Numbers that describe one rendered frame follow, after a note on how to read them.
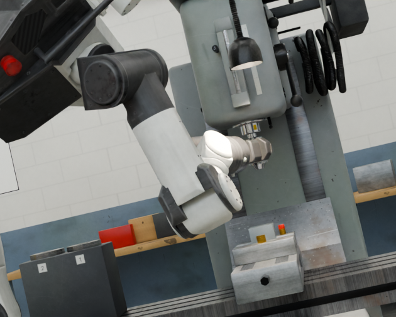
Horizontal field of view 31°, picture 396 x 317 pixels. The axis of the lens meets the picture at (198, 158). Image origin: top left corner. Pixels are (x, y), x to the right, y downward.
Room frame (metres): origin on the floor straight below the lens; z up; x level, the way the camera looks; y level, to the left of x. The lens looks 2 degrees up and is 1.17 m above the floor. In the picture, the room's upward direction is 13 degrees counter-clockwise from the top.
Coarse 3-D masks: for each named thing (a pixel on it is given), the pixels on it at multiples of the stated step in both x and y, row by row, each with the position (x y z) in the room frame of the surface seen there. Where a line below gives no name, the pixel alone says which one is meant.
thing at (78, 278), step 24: (96, 240) 1.86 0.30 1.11; (24, 264) 1.83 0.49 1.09; (48, 264) 1.82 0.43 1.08; (72, 264) 1.82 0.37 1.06; (96, 264) 1.81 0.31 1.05; (24, 288) 1.83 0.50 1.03; (48, 288) 1.82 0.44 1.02; (72, 288) 1.82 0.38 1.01; (96, 288) 1.81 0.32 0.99; (120, 288) 1.90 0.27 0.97; (48, 312) 1.83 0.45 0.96; (72, 312) 1.82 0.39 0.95; (96, 312) 1.81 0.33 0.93; (120, 312) 1.85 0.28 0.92
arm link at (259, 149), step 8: (232, 136) 1.68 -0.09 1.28; (240, 144) 1.66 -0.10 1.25; (248, 144) 1.70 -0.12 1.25; (256, 144) 1.72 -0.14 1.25; (264, 144) 1.72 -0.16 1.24; (248, 152) 1.67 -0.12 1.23; (256, 152) 1.71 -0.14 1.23; (264, 152) 1.72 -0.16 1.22; (272, 152) 1.73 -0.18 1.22; (248, 160) 1.68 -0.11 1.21; (256, 160) 1.72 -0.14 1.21; (240, 168) 1.66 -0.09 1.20; (232, 176) 1.68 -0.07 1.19
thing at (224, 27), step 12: (216, 24) 1.67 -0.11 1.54; (228, 24) 1.66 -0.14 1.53; (228, 36) 1.67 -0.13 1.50; (228, 48) 1.67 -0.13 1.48; (228, 60) 1.67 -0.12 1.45; (228, 72) 1.67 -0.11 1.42; (240, 72) 1.67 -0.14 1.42; (228, 84) 1.68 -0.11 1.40; (240, 84) 1.67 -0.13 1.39; (240, 96) 1.67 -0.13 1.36
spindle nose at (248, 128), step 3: (249, 123) 1.77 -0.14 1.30; (252, 123) 1.77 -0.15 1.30; (255, 123) 1.78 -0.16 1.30; (258, 123) 1.79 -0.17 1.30; (240, 126) 1.79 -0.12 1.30; (243, 126) 1.78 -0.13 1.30; (246, 126) 1.77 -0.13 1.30; (249, 126) 1.77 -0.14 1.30; (252, 126) 1.77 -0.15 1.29; (258, 126) 1.78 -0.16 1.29; (243, 129) 1.78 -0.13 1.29; (246, 129) 1.77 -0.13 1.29; (249, 129) 1.77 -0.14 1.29; (252, 129) 1.77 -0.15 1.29; (258, 129) 1.78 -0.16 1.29; (243, 132) 1.78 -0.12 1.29; (246, 132) 1.78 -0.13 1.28; (249, 132) 1.77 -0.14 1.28; (252, 132) 1.77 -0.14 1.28; (243, 135) 1.80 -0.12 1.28
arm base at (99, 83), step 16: (144, 48) 1.37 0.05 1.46; (80, 64) 1.29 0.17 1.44; (96, 64) 1.26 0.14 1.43; (112, 64) 1.25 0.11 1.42; (160, 64) 1.35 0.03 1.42; (80, 80) 1.30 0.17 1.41; (96, 80) 1.27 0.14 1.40; (112, 80) 1.25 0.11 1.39; (96, 96) 1.28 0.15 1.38; (112, 96) 1.26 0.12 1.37
